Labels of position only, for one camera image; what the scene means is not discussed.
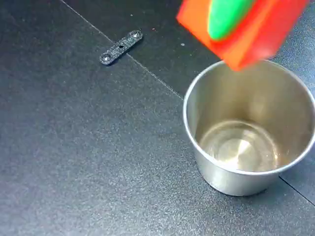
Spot red cube block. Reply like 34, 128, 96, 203
176, 0, 312, 72

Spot black screwed joining plate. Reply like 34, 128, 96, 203
98, 29, 144, 66

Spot stainless steel cup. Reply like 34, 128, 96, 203
183, 58, 315, 197

